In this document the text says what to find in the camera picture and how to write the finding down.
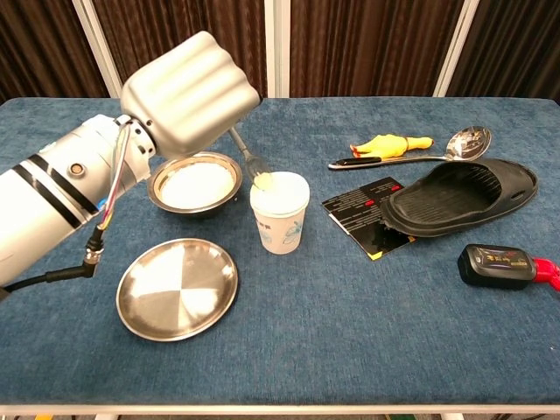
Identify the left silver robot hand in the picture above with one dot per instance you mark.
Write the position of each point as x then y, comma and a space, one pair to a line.
188, 96

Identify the small metal spoon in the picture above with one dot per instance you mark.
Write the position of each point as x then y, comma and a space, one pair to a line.
256, 168

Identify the steel bowl with white contents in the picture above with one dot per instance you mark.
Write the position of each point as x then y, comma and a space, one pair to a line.
194, 188

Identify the white paper cup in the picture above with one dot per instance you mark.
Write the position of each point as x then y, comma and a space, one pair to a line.
280, 214

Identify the flat steel plate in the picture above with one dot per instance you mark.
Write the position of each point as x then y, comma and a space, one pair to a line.
177, 289

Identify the dark brown curtain panel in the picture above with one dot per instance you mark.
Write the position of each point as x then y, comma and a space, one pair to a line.
39, 44
144, 30
372, 44
512, 44

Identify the black printed booklet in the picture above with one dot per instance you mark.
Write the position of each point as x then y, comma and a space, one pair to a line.
354, 205

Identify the yellow rubber chicken toy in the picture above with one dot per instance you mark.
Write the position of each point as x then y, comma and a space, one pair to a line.
387, 145

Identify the blue table cloth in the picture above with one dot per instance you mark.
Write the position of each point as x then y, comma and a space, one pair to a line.
306, 306

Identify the black rubber slipper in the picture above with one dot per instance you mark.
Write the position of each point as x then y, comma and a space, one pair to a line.
459, 197

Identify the black and red device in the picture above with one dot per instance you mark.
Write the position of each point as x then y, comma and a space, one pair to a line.
496, 267

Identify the white frame post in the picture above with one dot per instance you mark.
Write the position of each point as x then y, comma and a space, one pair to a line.
277, 48
455, 48
96, 48

